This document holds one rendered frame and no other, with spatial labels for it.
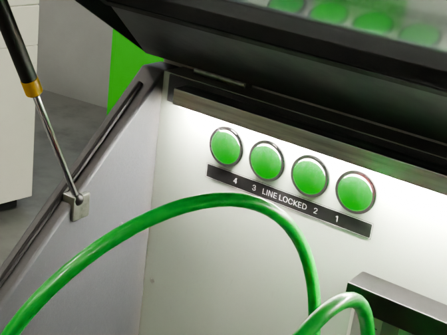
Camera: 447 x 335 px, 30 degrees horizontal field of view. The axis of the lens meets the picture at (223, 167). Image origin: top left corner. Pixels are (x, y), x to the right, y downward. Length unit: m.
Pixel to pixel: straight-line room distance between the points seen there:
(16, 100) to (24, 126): 0.14
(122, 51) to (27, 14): 0.44
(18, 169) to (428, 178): 3.24
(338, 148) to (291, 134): 0.06
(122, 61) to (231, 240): 2.81
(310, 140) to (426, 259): 0.18
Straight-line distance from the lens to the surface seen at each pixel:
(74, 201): 1.01
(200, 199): 0.76
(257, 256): 1.05
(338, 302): 0.72
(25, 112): 3.91
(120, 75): 3.85
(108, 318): 1.16
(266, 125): 0.96
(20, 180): 4.02
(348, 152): 0.91
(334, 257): 1.00
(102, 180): 1.04
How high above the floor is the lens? 1.73
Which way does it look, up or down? 21 degrees down
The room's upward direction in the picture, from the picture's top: 7 degrees clockwise
